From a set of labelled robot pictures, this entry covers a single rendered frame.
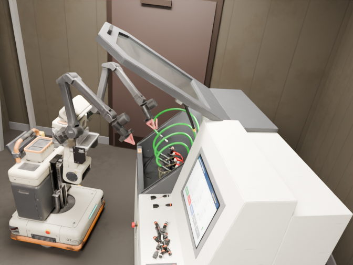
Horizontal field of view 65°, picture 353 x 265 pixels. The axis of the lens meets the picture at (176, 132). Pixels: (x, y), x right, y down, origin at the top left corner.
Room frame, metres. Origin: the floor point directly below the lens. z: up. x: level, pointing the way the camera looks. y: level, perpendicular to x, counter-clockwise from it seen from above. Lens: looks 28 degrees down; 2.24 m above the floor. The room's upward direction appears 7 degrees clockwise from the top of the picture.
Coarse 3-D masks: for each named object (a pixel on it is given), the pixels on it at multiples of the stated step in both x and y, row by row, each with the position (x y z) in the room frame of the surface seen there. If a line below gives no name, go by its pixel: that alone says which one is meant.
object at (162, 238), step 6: (156, 222) 1.14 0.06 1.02; (156, 228) 1.12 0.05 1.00; (162, 228) 1.09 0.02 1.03; (162, 234) 1.06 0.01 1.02; (156, 240) 1.04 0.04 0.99; (162, 240) 1.03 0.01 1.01; (168, 240) 1.04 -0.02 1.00; (162, 246) 0.99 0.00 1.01; (156, 252) 0.96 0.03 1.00; (162, 252) 0.95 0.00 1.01; (168, 252) 0.97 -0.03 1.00; (156, 258) 0.94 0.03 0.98
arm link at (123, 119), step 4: (108, 116) 1.62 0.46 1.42; (120, 116) 1.63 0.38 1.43; (124, 116) 1.62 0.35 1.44; (128, 116) 1.66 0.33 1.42; (108, 120) 1.62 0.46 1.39; (112, 120) 1.61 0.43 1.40; (120, 120) 1.61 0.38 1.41; (124, 120) 1.61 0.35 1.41; (128, 120) 1.62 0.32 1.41; (124, 124) 1.62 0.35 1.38
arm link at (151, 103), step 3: (138, 99) 2.00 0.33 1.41; (150, 99) 1.99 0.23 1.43; (153, 99) 2.00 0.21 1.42; (138, 102) 1.99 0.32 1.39; (141, 102) 1.98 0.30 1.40; (144, 102) 1.99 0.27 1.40; (147, 102) 1.99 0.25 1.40; (150, 102) 1.97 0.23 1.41; (153, 102) 1.96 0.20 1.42; (156, 102) 2.01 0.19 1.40; (141, 105) 1.98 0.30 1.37; (150, 105) 1.96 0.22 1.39; (153, 105) 1.96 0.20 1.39; (156, 105) 1.97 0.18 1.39; (150, 108) 1.96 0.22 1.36
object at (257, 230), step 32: (224, 128) 1.39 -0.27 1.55; (192, 160) 1.37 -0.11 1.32; (224, 160) 1.06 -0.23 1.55; (256, 160) 1.09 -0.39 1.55; (224, 192) 0.93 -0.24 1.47; (256, 192) 0.86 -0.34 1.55; (288, 192) 0.88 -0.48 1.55; (224, 224) 0.82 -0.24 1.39; (256, 224) 0.81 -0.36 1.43; (192, 256) 0.90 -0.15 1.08; (224, 256) 0.79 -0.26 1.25; (256, 256) 0.82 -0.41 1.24
